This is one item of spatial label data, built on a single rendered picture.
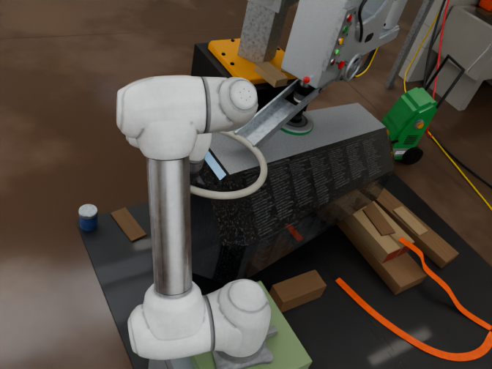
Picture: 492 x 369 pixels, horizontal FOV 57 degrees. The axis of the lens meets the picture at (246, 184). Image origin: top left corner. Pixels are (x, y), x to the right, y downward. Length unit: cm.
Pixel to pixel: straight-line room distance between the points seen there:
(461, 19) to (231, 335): 419
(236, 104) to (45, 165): 236
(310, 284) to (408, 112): 171
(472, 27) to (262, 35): 254
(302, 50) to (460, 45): 300
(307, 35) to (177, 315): 138
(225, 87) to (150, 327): 64
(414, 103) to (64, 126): 262
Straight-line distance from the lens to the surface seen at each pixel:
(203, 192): 174
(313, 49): 212
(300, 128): 236
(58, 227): 285
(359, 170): 251
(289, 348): 152
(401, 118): 375
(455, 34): 501
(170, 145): 101
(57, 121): 359
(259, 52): 293
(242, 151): 215
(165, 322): 122
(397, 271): 296
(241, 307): 124
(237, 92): 100
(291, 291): 254
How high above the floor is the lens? 216
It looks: 42 degrees down
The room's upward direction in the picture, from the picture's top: 15 degrees clockwise
